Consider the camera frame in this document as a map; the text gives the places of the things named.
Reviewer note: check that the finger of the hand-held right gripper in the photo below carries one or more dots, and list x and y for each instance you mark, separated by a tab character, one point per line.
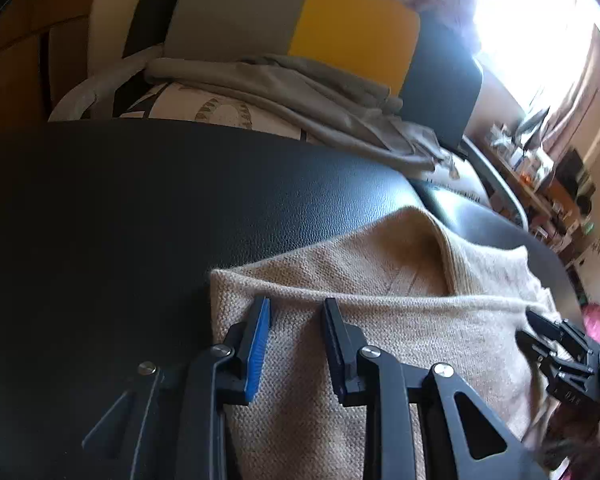
565	337
565	380

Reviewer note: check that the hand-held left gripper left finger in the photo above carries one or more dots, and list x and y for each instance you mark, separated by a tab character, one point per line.
260	345

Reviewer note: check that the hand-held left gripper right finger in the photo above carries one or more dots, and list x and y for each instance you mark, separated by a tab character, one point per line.
337	350

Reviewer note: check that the beige knit sweater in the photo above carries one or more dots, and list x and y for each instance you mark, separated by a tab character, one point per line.
430	320

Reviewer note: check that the pink ruffled bedspread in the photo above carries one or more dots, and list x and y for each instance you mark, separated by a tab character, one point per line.
595	322

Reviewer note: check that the wooden table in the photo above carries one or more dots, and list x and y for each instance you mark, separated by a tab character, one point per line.
535	195

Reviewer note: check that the black television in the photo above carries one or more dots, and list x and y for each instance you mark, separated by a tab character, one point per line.
570	172

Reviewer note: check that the white printed seat cushion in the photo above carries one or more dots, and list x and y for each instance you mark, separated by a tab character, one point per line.
220	107

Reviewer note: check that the grey cloth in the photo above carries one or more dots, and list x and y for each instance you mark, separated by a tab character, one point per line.
300	95

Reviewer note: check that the grey yellow blue sofa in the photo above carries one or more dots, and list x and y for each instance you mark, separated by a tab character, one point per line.
350	20

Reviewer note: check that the wooden wardrobe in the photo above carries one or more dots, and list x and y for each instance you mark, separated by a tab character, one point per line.
25	45

